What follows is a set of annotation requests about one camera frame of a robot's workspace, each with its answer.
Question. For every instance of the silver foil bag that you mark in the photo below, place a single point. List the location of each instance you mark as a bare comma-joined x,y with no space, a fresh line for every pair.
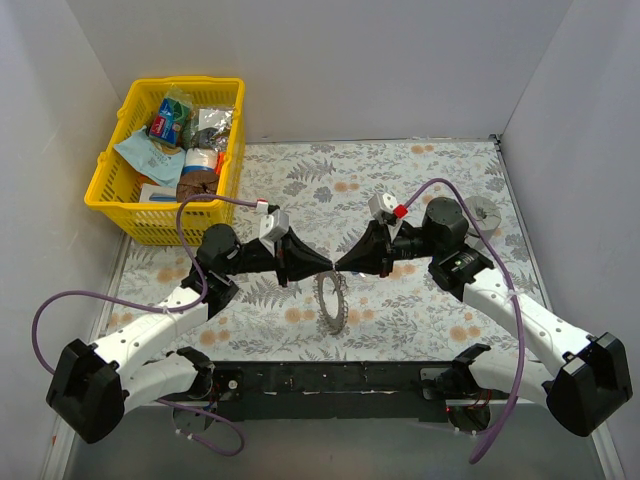
212,128

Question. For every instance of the light blue paper pouch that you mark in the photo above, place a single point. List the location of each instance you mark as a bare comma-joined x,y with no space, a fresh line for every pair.
161,163

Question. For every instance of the yellow plastic basket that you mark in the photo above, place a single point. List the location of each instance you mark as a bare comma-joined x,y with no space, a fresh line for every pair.
115,187

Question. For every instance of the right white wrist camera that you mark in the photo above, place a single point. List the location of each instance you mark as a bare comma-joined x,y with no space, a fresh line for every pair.
388,212

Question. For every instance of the grey paper wrapped roll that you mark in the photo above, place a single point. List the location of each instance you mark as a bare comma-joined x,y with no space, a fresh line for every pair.
485,220

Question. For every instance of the white blue box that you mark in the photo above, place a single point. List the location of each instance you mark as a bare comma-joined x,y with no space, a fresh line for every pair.
157,194

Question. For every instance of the metal disc keyring holder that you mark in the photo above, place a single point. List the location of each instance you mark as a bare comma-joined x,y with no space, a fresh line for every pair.
330,293

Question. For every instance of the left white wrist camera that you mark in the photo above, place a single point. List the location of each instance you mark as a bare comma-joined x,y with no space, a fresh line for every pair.
273,227

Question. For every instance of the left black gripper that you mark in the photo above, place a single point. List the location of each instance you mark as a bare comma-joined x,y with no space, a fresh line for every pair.
282,259

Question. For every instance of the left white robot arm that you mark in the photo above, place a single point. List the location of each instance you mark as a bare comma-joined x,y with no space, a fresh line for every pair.
95,385

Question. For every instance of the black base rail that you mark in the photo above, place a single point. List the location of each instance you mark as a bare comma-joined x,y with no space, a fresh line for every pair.
282,390

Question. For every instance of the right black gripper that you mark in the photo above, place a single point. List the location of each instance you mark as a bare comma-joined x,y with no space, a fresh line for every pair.
388,253

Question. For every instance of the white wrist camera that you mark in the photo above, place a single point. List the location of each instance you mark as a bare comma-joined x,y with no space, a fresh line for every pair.
273,227
388,212

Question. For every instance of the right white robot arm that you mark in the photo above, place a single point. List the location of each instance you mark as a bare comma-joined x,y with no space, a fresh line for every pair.
581,379

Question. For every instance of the red blue snack pack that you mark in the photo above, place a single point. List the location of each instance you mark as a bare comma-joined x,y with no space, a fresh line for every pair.
164,130

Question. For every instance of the green snack packet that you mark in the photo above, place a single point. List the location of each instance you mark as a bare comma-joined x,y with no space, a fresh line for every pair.
177,104

